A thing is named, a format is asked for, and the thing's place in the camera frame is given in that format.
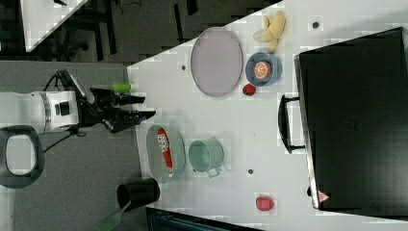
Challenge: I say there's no green spatula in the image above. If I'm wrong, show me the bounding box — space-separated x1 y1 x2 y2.
96 202 131 231

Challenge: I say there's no red plush ketchup bottle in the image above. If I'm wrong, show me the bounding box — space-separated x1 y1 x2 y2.
157 128 173 176

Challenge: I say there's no grey oval plate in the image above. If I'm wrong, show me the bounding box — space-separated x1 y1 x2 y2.
191 27 242 97

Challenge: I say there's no black toaster oven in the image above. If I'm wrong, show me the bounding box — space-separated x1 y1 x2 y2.
293 27 408 220

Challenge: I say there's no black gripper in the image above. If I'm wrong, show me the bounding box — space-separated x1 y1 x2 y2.
76 88 156 133

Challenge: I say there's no green cylinder object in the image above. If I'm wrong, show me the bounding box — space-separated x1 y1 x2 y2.
113 82 137 92

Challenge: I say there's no large red strawberry toy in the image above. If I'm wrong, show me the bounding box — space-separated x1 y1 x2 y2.
255 196 274 212

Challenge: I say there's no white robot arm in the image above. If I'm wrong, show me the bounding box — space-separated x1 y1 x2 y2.
1 88 156 134

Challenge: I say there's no orange slice toy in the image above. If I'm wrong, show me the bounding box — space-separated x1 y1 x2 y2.
254 62 271 79

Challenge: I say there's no blue bowl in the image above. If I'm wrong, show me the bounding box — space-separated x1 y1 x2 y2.
245 53 282 87

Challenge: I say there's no black cable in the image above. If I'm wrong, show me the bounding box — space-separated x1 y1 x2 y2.
41 126 87 154

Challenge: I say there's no black ring stand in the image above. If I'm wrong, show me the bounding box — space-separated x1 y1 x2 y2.
0 125 45 189

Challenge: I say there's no plush banana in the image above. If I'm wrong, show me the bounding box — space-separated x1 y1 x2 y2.
253 11 286 54

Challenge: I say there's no small red strawberry toy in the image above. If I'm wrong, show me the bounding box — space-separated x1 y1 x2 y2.
242 84 256 96

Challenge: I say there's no black cylindrical cup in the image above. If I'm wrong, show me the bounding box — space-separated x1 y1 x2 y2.
116 178 161 212

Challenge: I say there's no green pot with handle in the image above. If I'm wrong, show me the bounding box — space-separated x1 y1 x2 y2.
189 138 224 178

